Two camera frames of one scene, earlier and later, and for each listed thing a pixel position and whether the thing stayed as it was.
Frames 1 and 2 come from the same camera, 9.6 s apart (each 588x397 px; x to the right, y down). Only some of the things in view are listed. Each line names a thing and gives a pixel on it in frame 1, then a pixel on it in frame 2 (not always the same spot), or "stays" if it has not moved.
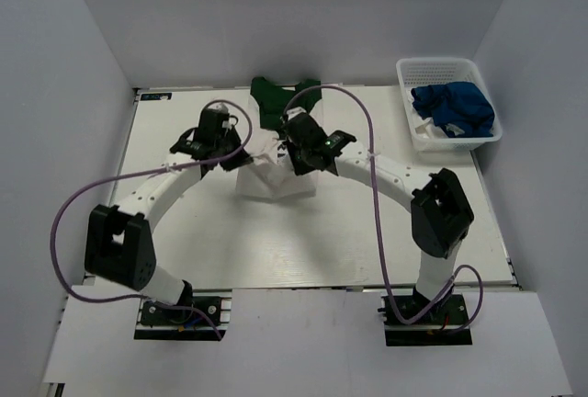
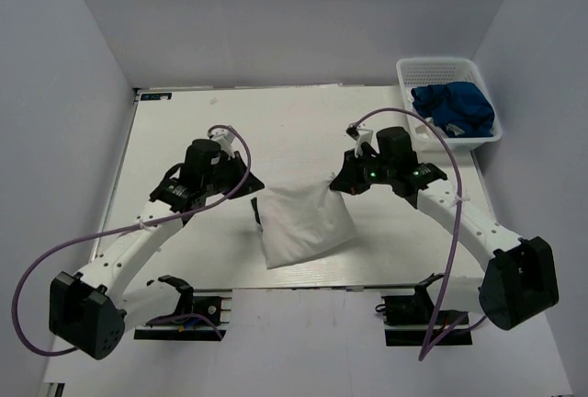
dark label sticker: (148, 96) stays
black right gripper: (300, 168) to (349, 178)
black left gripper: (241, 158) to (247, 182)
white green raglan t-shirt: (271, 175) to (296, 222)
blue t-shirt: (456, 104) stays
